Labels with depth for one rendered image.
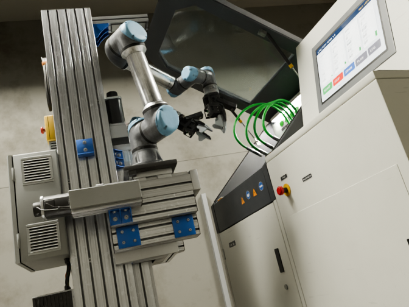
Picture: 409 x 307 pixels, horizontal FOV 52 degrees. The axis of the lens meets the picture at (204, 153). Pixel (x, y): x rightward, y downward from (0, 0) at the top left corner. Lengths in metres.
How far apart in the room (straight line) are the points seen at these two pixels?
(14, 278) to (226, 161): 2.09
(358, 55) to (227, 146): 2.58
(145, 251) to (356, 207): 0.89
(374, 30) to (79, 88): 1.34
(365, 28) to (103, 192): 1.18
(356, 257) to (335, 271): 0.13
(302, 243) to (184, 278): 2.22
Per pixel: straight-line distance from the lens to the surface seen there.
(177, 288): 3.79
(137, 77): 1.86
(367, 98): 1.36
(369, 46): 1.75
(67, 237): 1.93
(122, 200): 1.63
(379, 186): 1.34
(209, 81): 2.17
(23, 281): 3.84
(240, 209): 2.12
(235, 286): 2.33
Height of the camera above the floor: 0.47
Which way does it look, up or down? 18 degrees up
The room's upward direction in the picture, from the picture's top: 13 degrees counter-clockwise
